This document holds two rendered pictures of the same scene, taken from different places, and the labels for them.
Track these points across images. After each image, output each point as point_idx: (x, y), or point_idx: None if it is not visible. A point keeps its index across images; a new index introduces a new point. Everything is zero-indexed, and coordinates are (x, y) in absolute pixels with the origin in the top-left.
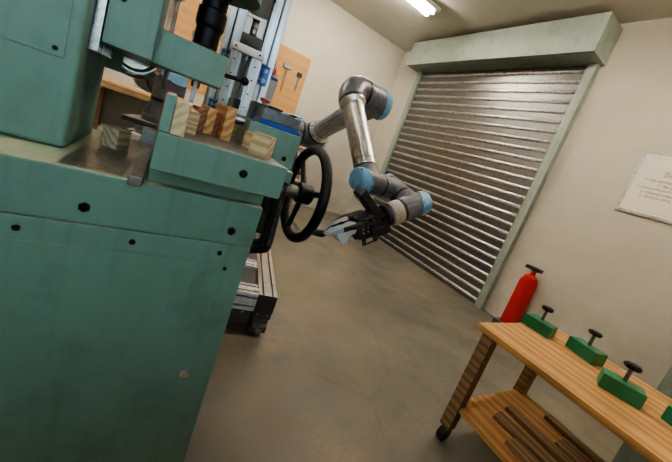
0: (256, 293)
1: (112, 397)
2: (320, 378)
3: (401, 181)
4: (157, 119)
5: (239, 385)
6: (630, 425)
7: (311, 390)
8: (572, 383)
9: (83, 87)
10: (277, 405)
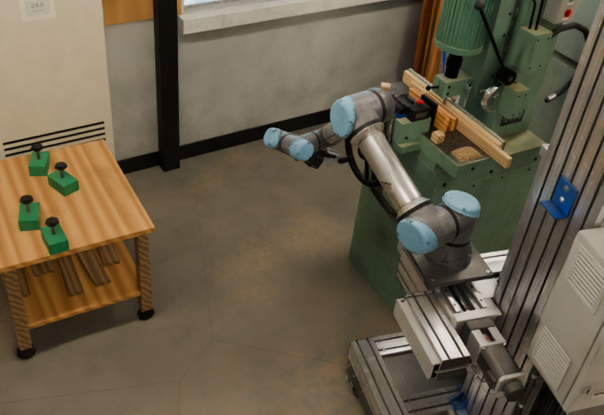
0: (375, 338)
1: None
2: (270, 348)
3: (294, 137)
4: None
5: (343, 322)
6: (102, 166)
7: (279, 333)
8: (112, 186)
9: (468, 98)
10: (307, 313)
